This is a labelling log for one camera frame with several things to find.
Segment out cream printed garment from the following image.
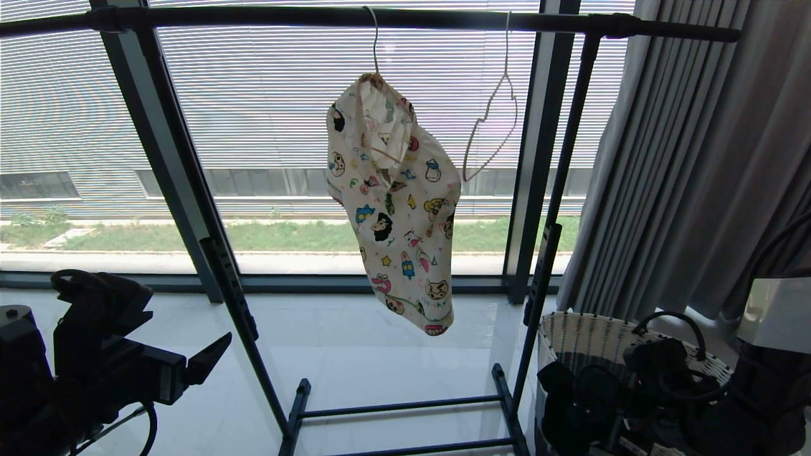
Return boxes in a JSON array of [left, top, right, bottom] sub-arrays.
[[326, 73, 462, 336]]

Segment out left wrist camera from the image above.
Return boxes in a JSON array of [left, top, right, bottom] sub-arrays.
[[51, 269, 154, 355]]

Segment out black clothes rack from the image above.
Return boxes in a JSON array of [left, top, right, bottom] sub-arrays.
[[0, 5, 742, 456]]

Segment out beige curtain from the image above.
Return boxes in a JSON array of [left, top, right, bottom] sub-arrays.
[[558, 0, 811, 320]]

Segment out white laundry basket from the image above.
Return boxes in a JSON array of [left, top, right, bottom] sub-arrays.
[[535, 310, 736, 456]]

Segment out pink clothes hanger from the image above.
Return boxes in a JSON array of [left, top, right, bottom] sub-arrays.
[[463, 11, 519, 183], [362, 6, 409, 165]]

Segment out black cable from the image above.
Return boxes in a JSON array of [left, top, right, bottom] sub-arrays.
[[70, 402, 158, 456]]

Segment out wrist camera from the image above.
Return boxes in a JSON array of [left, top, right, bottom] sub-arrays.
[[624, 338, 723, 412], [51, 269, 154, 355]]

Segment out window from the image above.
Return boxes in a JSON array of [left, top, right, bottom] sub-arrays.
[[0, 0, 634, 305]]

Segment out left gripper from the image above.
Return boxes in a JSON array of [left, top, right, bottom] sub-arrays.
[[57, 342, 189, 434]]

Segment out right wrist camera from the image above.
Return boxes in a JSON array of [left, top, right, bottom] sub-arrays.
[[624, 338, 723, 412]]

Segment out black garment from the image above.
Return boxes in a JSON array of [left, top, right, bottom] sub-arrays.
[[537, 361, 628, 456]]

